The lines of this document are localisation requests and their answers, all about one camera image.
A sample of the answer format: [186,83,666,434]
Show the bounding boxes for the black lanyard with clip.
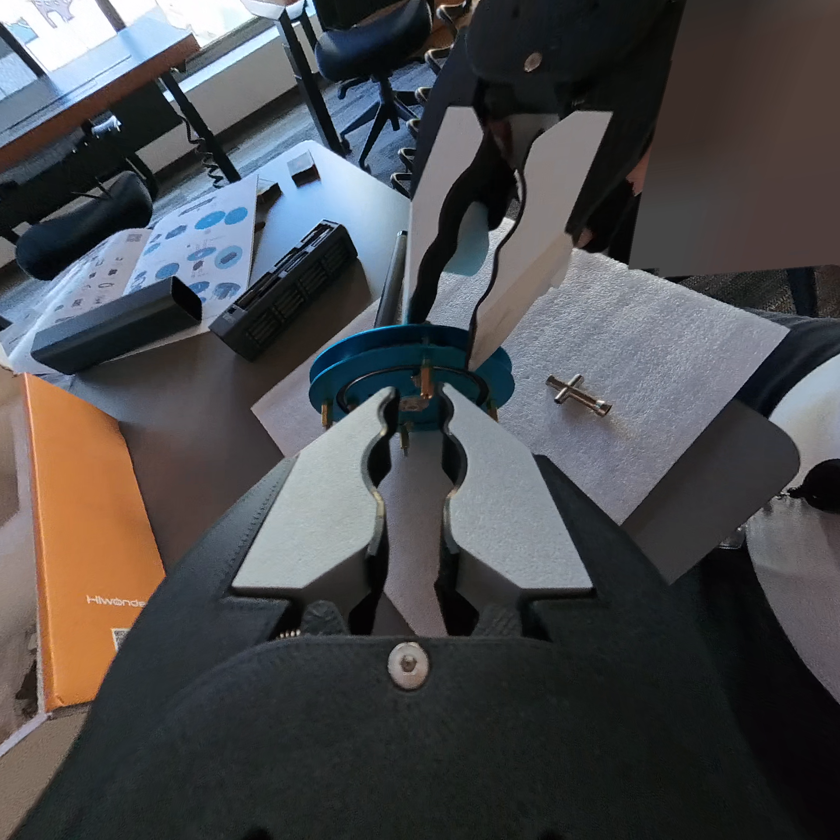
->
[764,459,840,513]

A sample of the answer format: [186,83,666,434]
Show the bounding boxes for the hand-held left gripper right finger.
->
[436,384,596,634]

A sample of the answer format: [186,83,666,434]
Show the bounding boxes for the black saddle stool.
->
[315,0,434,172]

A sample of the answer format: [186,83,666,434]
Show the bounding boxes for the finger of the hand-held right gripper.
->
[467,110,616,368]
[402,107,519,329]

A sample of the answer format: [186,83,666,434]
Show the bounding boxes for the person's dark pants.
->
[676,314,840,840]

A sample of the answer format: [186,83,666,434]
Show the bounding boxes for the orange foam lined box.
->
[0,512,47,736]

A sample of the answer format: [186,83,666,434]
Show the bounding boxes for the dark grey desk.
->
[0,139,803,762]

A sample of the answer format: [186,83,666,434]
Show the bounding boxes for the metal cross wrench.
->
[546,373,613,417]

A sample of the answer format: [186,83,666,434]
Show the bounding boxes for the white instruction booklet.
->
[0,228,155,358]

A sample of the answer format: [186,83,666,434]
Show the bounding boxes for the white foam sheet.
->
[251,220,791,526]

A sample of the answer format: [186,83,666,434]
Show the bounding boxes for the coiled cable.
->
[184,125,227,181]
[390,0,473,194]

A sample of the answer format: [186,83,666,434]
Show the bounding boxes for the black screwdriver bit holder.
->
[209,222,358,362]

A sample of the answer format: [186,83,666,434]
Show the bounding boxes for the black office chair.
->
[14,172,155,282]
[784,266,821,319]

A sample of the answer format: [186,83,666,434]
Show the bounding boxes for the blue metal wheel assembly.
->
[308,323,513,434]

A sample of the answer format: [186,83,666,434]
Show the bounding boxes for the person's white shirt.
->
[745,354,840,703]

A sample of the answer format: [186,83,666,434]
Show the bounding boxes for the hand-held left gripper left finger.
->
[231,386,401,634]

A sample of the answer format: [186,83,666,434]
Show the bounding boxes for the grey electric screwdriver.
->
[374,230,411,329]

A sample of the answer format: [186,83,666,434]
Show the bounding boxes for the orange cardboard box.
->
[0,367,168,762]

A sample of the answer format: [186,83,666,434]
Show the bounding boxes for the black rectangular sleeve case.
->
[29,276,203,376]

